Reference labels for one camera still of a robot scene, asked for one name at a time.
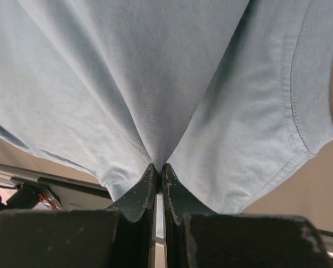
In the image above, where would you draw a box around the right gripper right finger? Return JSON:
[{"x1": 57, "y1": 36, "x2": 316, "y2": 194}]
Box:
[{"x1": 161, "y1": 163, "x2": 214, "y2": 267}]

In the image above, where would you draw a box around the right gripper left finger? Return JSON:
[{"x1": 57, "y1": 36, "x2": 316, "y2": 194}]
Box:
[{"x1": 108, "y1": 164, "x2": 157, "y2": 267}]

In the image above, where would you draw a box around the blue t shirt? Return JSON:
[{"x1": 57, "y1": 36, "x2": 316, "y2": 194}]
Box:
[{"x1": 0, "y1": 1, "x2": 333, "y2": 213}]

